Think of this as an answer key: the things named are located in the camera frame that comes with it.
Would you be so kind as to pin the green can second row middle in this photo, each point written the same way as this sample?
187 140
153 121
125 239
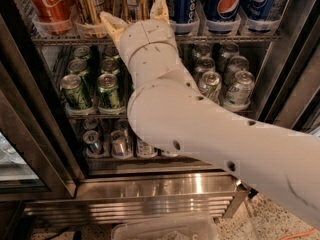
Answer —
110 65

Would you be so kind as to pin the gold orange soda can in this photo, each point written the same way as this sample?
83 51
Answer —
136 10

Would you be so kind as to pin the silver can bottom left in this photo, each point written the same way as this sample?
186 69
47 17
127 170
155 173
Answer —
93 142

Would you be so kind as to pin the green can second row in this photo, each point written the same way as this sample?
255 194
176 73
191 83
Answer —
110 65
81 68

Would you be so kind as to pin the stainless steel fridge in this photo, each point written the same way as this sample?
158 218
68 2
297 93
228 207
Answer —
60 183

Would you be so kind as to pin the clear plastic bin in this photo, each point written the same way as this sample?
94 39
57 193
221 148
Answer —
179 227

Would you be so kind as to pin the white diet can middle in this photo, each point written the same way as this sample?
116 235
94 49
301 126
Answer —
210 85

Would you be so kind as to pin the green can second row left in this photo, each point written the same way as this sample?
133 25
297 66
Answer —
81 68

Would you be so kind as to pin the silver can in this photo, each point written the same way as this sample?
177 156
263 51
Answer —
119 143
93 142

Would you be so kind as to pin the blue Pepsi can left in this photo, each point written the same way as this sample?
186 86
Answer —
181 11

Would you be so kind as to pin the green can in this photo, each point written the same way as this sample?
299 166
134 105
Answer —
109 97
75 92

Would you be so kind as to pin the brown tea bottle left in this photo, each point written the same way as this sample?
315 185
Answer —
145 150

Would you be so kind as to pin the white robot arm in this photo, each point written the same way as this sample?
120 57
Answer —
167 111

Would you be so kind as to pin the white diet can right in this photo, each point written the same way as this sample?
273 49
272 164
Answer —
240 88

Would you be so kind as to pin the white can second row middle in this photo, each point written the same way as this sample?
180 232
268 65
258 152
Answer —
201 66

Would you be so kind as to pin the white diet can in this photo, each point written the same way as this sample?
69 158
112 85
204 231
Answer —
240 88
210 85

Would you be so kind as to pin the gold can left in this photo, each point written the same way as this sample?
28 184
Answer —
89 10

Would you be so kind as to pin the blue Pepsi can middle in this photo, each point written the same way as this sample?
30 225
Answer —
222 10

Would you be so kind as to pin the green can front left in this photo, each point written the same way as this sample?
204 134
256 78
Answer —
75 92

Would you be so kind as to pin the green can front middle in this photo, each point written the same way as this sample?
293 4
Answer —
109 97

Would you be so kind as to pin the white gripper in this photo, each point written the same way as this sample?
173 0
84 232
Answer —
145 36

